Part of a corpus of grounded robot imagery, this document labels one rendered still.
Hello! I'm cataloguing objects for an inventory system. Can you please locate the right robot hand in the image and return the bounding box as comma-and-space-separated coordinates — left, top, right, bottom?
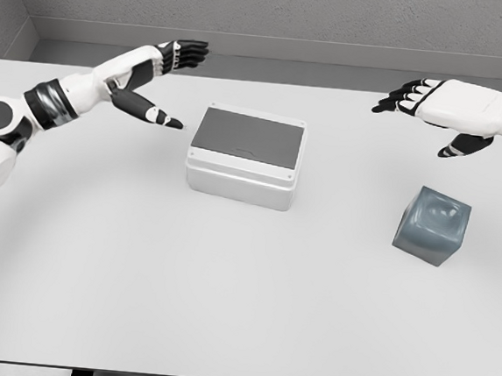
367, 72, 502, 164

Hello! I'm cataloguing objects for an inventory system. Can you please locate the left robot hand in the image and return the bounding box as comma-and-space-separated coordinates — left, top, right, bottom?
86, 30, 211, 134

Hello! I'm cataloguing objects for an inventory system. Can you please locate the grey-blue cube block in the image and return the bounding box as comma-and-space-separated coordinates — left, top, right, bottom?
390, 182, 475, 270

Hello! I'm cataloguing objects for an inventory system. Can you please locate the white box with grey top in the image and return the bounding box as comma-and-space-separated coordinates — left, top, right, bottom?
181, 99, 308, 213

